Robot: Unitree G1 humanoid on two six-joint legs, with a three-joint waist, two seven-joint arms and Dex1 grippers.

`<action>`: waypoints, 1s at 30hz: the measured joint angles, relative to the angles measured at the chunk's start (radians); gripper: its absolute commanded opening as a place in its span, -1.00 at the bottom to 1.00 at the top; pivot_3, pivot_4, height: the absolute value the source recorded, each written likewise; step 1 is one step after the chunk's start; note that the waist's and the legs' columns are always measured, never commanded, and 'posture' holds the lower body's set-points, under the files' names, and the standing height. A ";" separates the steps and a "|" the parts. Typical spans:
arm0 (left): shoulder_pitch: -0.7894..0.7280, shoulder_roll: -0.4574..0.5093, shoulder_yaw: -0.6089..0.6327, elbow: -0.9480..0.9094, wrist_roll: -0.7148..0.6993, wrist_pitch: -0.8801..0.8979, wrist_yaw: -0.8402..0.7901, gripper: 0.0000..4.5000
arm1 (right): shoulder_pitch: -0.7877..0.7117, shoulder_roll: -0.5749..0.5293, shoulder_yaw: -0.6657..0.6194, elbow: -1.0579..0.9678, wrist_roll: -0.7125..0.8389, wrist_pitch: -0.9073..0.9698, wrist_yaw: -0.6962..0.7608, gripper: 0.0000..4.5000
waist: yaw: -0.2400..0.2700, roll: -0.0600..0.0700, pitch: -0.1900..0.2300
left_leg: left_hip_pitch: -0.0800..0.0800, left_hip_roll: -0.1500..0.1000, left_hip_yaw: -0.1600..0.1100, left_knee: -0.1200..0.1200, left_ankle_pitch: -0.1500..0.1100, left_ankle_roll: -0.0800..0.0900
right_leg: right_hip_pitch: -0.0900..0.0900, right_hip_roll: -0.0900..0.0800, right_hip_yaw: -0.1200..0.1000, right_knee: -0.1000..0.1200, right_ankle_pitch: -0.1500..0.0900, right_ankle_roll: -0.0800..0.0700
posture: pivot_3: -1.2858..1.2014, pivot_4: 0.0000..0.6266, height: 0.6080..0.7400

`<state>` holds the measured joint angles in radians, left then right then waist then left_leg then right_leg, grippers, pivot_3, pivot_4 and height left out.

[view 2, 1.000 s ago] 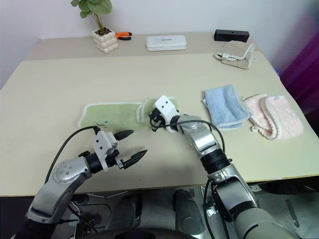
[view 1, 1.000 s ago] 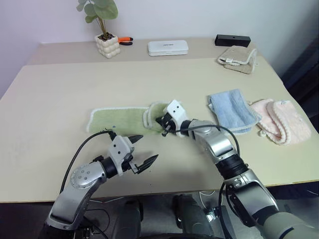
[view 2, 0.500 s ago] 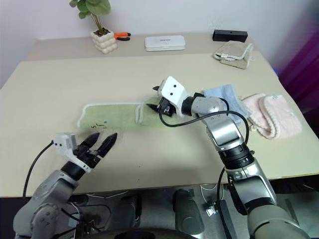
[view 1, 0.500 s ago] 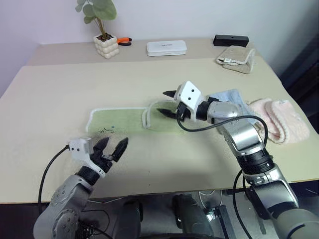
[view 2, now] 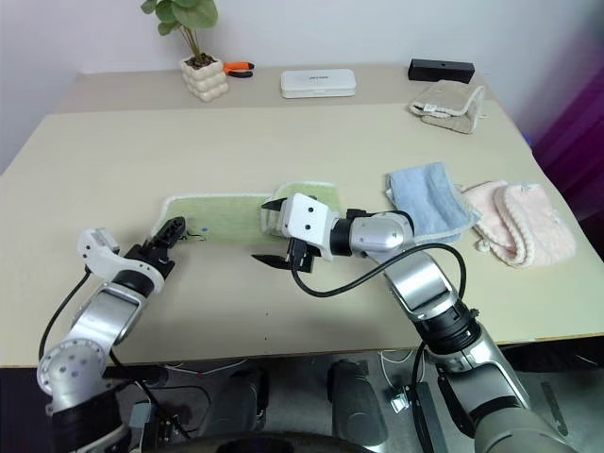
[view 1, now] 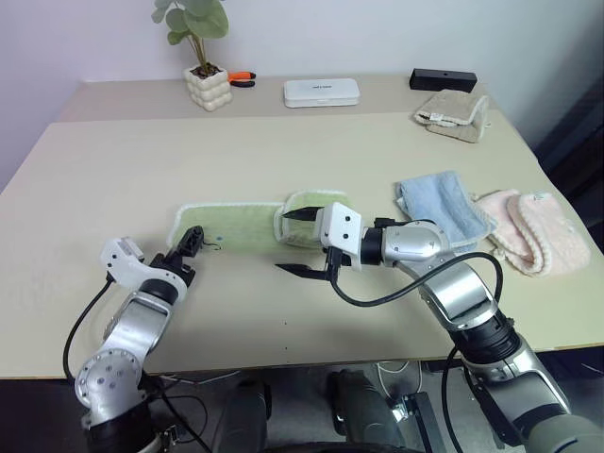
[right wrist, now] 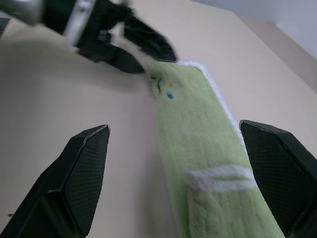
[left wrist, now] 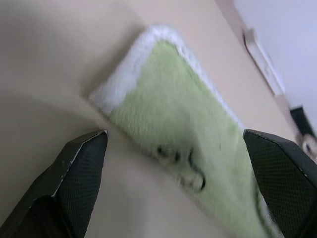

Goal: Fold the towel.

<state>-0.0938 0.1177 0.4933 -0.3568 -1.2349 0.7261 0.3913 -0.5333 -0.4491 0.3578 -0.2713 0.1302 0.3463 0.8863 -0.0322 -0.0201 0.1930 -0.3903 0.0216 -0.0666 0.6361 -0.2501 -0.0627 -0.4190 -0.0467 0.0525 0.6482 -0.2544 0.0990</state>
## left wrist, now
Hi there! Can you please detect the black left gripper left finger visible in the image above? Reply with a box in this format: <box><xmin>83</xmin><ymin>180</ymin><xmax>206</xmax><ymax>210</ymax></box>
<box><xmin>0</xmin><ymin>129</ymin><xmax>109</xmax><ymax>238</ymax></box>

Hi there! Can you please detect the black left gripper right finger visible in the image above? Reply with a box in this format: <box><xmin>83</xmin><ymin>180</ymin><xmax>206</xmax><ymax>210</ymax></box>
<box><xmin>242</xmin><ymin>128</ymin><xmax>317</xmax><ymax>238</ymax></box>

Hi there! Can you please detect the green towel with white border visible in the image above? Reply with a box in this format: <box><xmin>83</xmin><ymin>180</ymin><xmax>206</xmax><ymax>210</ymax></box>
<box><xmin>89</xmin><ymin>24</ymin><xmax>285</xmax><ymax>238</ymax></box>

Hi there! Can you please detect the black object beyond table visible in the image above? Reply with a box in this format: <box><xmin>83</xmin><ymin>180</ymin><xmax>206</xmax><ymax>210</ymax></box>
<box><xmin>289</xmin><ymin>105</ymin><xmax>315</xmax><ymax>137</ymax></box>

